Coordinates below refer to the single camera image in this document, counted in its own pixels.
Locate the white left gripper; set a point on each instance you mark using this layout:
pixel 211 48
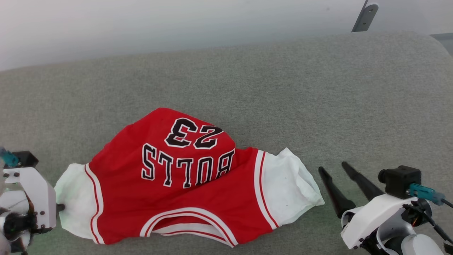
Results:
pixel 37 198

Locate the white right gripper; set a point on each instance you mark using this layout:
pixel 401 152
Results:
pixel 371 216

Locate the red Bulls basketball jersey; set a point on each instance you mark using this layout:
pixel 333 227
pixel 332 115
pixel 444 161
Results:
pixel 184 177

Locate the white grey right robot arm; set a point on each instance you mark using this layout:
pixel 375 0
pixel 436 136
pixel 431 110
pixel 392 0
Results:
pixel 407 241

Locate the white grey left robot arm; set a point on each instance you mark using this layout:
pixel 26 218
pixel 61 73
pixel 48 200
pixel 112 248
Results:
pixel 14 226

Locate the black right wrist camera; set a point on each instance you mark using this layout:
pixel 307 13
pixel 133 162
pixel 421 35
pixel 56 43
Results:
pixel 400 180

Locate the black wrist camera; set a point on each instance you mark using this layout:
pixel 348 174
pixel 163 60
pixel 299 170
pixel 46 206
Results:
pixel 24 159
pixel 400 180

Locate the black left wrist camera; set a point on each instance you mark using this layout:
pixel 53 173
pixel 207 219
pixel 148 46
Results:
pixel 24 159

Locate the teal left camera connector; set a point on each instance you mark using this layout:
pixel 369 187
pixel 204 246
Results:
pixel 9 157

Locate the teal camera connector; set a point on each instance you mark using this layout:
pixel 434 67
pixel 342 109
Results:
pixel 424 193
pixel 9 157

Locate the teal right camera connector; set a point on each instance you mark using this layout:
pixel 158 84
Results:
pixel 424 193

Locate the grey metal wall bracket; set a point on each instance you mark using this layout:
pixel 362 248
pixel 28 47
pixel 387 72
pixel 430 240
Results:
pixel 364 17

